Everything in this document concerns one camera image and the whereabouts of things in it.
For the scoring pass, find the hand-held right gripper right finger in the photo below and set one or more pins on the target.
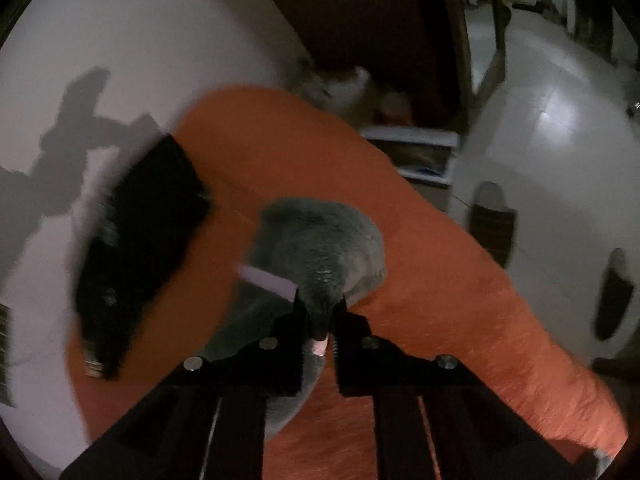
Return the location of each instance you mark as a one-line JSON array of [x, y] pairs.
[[355, 360]]

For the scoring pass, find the orange blanket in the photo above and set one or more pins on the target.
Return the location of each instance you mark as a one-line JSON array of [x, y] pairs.
[[450, 310]]

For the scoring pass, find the white plush toy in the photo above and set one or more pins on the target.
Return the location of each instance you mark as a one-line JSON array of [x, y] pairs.
[[345, 92]]

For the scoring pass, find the dark green sweater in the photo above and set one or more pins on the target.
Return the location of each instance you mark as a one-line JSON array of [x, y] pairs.
[[320, 240]]

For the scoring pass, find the dark slipper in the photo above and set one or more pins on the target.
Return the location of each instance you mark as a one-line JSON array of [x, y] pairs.
[[492, 230], [615, 305]]

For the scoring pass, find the white bedside shelf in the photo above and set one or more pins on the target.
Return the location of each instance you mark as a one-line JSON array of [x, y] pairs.
[[415, 135]]

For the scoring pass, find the dark brown wooden door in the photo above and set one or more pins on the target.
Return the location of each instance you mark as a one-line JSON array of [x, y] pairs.
[[360, 20]]

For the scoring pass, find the black folded clothes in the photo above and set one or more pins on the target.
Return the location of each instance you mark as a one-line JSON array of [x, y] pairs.
[[145, 235]]

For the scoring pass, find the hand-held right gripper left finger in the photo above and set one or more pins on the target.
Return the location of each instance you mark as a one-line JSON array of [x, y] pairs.
[[285, 355]]

